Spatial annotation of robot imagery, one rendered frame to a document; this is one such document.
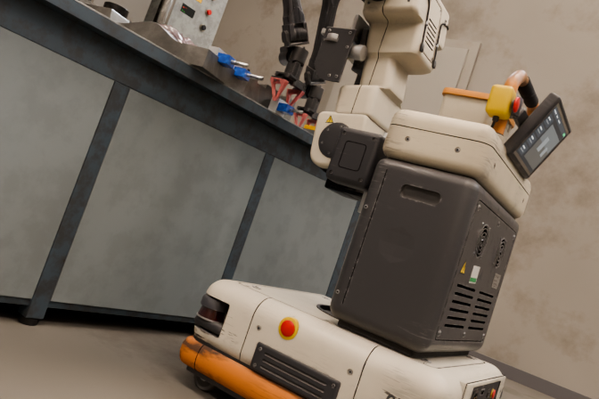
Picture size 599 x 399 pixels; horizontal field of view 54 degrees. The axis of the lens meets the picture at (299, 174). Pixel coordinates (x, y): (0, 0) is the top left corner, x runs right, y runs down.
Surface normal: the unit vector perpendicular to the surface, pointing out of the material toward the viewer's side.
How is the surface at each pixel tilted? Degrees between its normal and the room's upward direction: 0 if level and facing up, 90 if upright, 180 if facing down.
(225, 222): 90
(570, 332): 90
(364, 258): 90
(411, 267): 90
